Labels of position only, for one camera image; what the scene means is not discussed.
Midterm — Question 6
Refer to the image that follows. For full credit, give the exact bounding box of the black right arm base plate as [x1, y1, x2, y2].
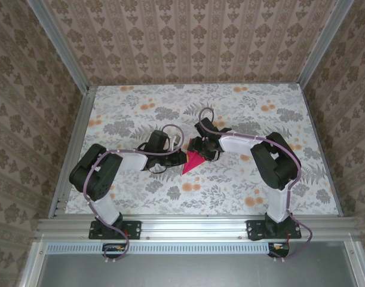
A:
[247, 219, 302, 241]

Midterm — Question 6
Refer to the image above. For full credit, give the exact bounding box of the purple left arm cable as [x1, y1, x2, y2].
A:
[82, 124, 185, 264]

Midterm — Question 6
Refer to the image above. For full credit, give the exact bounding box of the long aluminium base rail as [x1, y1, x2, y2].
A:
[35, 215, 361, 240]

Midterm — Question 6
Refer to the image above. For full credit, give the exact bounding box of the aluminium side rail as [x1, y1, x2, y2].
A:
[49, 86, 96, 218]

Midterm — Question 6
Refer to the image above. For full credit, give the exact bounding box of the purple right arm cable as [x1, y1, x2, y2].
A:
[198, 107, 313, 261]

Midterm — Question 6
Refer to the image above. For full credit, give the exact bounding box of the aluminium corner post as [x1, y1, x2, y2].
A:
[28, 0, 90, 92]
[297, 0, 355, 87]

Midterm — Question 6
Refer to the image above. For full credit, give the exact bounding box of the slotted grey cable duct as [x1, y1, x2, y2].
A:
[47, 242, 269, 253]

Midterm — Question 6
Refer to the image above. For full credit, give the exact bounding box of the small black circuit board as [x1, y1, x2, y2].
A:
[268, 242, 291, 258]
[102, 243, 131, 260]

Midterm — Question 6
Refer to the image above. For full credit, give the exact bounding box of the floral patterned table sheet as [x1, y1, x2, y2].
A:
[64, 84, 340, 215]

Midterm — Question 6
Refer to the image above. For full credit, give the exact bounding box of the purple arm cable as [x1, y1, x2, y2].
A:
[198, 107, 313, 261]
[82, 124, 185, 264]

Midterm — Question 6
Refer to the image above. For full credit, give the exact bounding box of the pink paper sheet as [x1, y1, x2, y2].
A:
[181, 150, 208, 176]

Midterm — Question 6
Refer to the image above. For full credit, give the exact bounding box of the grey metal panel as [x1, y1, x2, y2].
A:
[19, 241, 365, 287]

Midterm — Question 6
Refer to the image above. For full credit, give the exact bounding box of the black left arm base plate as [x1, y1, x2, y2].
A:
[89, 220, 142, 240]

